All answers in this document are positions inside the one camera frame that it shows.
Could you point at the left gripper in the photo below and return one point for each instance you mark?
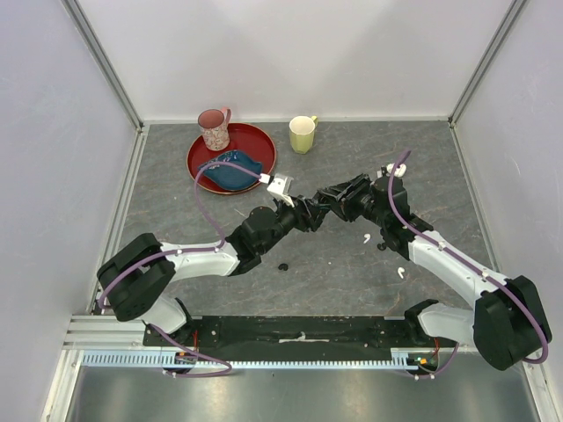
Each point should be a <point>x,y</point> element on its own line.
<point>311,221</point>

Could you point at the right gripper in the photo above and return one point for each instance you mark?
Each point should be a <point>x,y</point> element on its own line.
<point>344,208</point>

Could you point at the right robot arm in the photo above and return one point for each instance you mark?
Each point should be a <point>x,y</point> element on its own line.
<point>505,320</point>

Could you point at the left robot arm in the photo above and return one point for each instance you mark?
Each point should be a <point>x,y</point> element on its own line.
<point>135,279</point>

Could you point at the white earbud charging case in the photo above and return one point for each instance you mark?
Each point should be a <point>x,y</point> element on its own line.
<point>400,172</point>

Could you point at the yellow-green mug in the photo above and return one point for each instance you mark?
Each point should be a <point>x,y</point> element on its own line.
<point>301,133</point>

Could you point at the red round tray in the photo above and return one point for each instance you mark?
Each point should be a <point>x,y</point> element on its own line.
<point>248,138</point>

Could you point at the pink floral mug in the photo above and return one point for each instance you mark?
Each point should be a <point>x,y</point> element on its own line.
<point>213,124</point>

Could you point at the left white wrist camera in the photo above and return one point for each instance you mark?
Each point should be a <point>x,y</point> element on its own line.
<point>278,186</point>

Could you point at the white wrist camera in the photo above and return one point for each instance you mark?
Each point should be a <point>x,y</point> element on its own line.
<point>387,170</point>
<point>278,186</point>

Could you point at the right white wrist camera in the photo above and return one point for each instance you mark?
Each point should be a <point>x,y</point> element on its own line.
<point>387,170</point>

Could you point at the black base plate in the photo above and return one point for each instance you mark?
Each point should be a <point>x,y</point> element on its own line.
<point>302,338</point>

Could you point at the light blue cable duct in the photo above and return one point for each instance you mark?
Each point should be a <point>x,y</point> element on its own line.
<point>171,360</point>

